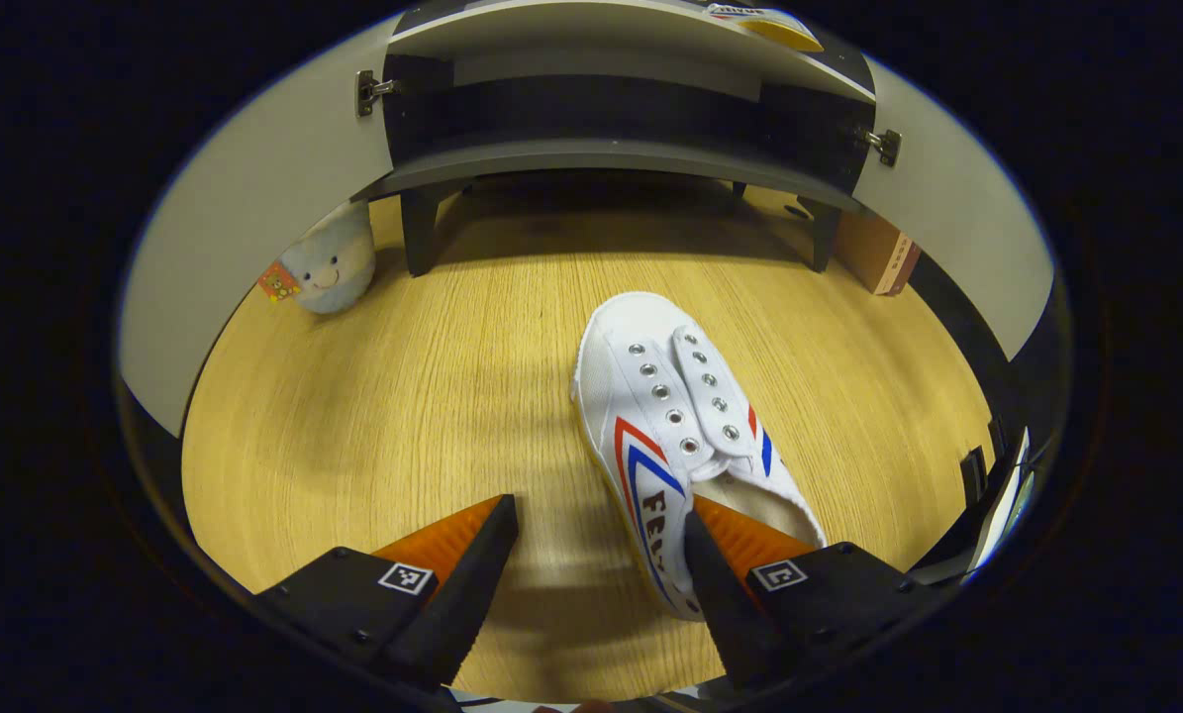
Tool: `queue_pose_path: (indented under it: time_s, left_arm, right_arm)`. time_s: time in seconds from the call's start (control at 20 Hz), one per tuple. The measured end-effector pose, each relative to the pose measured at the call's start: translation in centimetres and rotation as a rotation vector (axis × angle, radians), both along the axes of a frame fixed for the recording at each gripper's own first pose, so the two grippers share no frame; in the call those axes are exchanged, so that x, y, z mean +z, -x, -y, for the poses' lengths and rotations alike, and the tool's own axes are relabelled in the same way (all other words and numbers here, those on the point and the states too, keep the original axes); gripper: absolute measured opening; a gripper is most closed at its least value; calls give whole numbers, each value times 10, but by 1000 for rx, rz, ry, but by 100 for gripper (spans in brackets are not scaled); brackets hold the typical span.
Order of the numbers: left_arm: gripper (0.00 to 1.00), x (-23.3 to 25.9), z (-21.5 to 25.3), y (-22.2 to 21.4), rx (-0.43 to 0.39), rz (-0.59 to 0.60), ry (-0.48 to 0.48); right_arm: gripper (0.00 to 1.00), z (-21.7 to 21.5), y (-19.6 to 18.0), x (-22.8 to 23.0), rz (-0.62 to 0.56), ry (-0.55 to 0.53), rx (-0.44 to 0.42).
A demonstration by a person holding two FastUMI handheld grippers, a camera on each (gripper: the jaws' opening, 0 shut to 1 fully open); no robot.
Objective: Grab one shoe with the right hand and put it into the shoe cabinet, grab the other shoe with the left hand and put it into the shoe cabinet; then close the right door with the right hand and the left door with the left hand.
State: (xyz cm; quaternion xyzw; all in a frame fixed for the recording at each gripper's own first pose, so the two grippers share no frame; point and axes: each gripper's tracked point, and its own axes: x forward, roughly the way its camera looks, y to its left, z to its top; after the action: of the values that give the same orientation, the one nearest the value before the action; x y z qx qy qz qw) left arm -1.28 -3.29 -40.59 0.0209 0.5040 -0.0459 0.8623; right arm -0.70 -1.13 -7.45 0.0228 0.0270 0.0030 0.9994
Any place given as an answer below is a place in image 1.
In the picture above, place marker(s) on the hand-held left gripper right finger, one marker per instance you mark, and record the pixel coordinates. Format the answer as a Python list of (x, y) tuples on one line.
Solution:
[(725, 614)]

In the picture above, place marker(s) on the round grey plush toy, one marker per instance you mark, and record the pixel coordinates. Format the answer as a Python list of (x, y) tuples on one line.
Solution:
[(329, 262)]

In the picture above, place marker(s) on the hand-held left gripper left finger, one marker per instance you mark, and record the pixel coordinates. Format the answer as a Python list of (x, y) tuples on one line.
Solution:
[(472, 594)]

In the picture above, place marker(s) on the brown cardboard box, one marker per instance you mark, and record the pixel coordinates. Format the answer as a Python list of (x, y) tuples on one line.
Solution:
[(878, 253)]

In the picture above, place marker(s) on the white shoe cabinet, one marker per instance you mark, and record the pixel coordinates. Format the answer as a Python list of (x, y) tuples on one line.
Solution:
[(601, 153)]

